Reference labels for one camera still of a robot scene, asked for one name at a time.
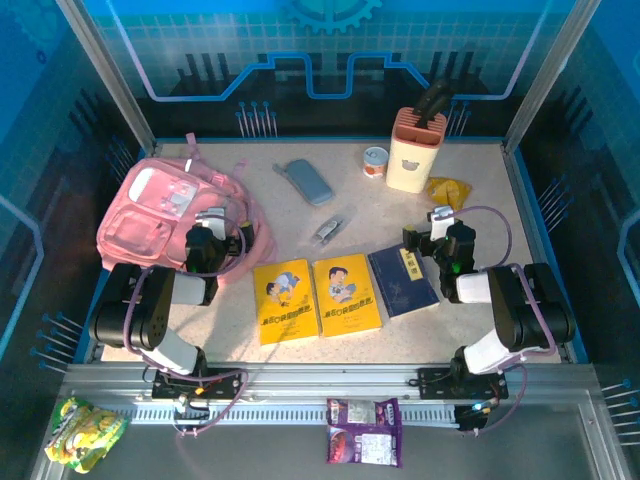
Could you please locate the small silver item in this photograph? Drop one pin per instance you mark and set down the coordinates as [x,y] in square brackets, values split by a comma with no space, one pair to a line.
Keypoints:
[327,230]

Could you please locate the purple snack packet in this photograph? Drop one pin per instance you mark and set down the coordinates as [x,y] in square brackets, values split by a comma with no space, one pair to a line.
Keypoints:
[365,435]

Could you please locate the green yellow snack bag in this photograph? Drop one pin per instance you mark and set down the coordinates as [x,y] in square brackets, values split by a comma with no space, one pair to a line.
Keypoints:
[85,435]

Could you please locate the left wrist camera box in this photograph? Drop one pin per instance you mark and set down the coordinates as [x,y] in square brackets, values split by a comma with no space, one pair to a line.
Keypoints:
[212,222]

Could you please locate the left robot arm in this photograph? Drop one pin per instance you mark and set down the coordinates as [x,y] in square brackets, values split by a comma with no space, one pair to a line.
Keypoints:
[175,290]

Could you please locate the grey pencil case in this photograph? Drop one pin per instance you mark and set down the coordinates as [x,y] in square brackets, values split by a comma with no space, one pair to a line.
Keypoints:
[310,185]

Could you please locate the yellow snack packet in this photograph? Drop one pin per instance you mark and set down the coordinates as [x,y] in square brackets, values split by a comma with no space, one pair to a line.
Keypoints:
[450,192]

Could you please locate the aluminium frame post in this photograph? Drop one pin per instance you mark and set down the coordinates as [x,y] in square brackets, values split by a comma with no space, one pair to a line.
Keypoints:
[555,65]
[104,65]

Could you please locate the aluminium front rail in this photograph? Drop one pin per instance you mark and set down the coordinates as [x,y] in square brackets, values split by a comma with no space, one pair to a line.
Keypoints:
[325,380]

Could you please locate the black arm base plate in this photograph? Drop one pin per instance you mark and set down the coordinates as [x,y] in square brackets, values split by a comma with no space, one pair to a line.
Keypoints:
[430,385]
[225,385]

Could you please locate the black controller box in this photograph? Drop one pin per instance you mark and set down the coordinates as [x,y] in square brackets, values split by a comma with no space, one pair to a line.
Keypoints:
[470,420]
[192,415]

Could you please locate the pink backpack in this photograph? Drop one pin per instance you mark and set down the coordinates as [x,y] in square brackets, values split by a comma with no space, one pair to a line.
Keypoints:
[150,225]

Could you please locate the cream and pink knife block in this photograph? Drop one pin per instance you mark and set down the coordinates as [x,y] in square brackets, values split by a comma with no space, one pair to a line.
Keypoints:
[410,165]

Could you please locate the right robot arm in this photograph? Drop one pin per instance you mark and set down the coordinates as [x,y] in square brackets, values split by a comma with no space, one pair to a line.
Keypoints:
[475,287]

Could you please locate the yellow book sitting boy cover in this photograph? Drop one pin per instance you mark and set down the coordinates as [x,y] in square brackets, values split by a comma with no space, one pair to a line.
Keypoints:
[350,305]

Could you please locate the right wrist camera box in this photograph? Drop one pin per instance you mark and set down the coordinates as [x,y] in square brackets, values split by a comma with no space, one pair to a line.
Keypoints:
[442,227]

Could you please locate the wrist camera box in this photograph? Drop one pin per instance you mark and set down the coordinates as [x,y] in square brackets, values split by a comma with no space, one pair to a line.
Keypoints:
[442,227]
[212,222]

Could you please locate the small tin can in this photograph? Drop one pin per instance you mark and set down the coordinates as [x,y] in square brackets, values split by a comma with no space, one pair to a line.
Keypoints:
[376,162]

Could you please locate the dark blue book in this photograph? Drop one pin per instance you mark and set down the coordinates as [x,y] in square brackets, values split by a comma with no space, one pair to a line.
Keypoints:
[405,290]

